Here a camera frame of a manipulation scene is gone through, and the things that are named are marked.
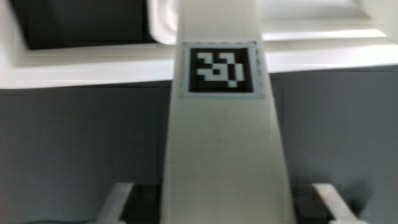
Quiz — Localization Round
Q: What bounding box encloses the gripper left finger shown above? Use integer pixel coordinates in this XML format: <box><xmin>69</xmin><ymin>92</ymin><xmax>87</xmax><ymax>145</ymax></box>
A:
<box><xmin>92</xmin><ymin>183</ymin><xmax>160</xmax><ymax>224</ymax></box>

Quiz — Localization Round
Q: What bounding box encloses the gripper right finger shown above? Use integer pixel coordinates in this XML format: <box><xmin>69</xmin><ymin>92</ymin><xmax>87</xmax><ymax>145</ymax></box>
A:
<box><xmin>293</xmin><ymin>183</ymin><xmax>363</xmax><ymax>224</ymax></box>

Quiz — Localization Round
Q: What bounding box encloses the white leg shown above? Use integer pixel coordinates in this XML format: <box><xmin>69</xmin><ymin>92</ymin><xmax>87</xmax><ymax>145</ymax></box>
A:
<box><xmin>160</xmin><ymin>0</ymin><xmax>297</xmax><ymax>224</ymax></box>

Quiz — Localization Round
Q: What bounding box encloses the white desk tabletop tray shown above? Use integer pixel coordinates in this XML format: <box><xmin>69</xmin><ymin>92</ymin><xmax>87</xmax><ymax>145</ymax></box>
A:
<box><xmin>146</xmin><ymin>0</ymin><xmax>398</xmax><ymax>45</ymax></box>

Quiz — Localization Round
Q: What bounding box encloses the white U-shaped fence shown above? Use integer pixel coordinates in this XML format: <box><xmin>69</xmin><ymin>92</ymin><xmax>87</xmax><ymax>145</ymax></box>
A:
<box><xmin>0</xmin><ymin>0</ymin><xmax>398</xmax><ymax>89</ymax></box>

